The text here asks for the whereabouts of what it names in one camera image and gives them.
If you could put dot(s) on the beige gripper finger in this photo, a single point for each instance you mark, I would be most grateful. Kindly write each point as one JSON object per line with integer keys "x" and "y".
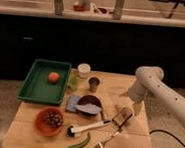
{"x": 137, "y": 108}
{"x": 124, "y": 94}

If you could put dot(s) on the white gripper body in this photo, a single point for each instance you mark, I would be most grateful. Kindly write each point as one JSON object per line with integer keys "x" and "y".
{"x": 137, "y": 92}

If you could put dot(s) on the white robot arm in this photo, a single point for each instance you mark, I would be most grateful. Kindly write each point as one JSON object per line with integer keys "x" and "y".
{"x": 150, "y": 79}

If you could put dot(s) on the grey eraser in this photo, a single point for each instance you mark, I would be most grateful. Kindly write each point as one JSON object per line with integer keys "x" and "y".
{"x": 88, "y": 108}

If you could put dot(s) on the wooden block toy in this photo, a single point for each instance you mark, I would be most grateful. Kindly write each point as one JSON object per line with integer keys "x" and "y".
{"x": 121, "y": 117}

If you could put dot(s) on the dark brown plate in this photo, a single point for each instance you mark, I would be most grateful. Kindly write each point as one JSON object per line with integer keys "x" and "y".
{"x": 89, "y": 99}

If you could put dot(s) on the white lidded jar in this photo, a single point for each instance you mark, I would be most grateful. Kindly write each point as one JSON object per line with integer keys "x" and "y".
{"x": 83, "y": 70}

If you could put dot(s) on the green glass cup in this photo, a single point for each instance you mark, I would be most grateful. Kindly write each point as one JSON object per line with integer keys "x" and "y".
{"x": 73, "y": 82}

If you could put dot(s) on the blue sponge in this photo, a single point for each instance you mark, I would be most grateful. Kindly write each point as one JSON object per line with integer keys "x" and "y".
{"x": 72, "y": 102}

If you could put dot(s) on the green cucumber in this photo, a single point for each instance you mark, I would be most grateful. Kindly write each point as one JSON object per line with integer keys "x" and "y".
{"x": 81, "y": 144}

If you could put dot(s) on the orange ball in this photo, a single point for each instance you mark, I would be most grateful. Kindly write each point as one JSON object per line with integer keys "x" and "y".
{"x": 53, "y": 77}

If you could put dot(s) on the dark grapes bunch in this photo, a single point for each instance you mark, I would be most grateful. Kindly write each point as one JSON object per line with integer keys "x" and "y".
{"x": 53, "y": 119}

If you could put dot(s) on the green plastic tray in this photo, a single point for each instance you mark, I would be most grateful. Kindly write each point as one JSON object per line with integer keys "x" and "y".
{"x": 38, "y": 89}

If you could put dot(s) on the orange bowl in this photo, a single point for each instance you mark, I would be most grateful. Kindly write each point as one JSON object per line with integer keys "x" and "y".
{"x": 42, "y": 127}

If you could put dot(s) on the red object on shelf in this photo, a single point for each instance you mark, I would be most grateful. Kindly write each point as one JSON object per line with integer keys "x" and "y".
{"x": 78, "y": 8}

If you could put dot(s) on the white handled dish brush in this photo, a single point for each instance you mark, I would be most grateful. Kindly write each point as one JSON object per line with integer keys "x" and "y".
{"x": 74, "y": 130}

